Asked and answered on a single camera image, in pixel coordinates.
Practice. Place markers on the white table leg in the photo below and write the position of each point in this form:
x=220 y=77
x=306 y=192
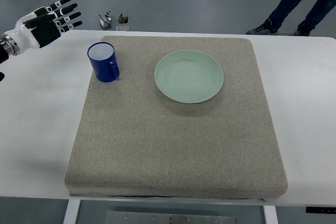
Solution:
x=270 y=215
x=72 y=210

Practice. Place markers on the metal base plate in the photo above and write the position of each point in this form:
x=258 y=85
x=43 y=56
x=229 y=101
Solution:
x=146 y=217

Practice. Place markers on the light green plate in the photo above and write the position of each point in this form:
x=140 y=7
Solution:
x=189 y=76

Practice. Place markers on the beige fabric cushion mat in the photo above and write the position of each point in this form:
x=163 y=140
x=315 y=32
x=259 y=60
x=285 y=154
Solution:
x=134 y=141

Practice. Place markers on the small device on floor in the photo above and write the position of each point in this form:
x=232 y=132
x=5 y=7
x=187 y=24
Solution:
x=122 y=19

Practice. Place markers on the person in blue jeans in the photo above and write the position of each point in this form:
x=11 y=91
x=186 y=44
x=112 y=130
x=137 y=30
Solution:
x=271 y=25

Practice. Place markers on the blue mug white inside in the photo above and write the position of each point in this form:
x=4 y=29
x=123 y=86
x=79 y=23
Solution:
x=103 y=61

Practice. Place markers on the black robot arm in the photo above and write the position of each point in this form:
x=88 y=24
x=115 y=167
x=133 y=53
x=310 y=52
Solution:
x=4 y=56

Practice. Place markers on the small white floor gadget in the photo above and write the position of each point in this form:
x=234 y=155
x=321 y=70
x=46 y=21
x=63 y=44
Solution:
x=105 y=20

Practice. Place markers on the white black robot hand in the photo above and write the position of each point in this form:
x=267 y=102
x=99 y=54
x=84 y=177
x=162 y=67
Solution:
x=41 y=27

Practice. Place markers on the white table leg left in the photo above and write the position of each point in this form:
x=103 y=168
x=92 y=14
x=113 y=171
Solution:
x=72 y=210

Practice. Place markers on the black table control panel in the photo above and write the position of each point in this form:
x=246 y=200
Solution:
x=321 y=210

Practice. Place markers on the small clear floor plate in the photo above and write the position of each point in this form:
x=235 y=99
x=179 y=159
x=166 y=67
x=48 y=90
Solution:
x=122 y=28

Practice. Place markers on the white table leg right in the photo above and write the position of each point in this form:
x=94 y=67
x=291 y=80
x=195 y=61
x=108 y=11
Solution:
x=270 y=215

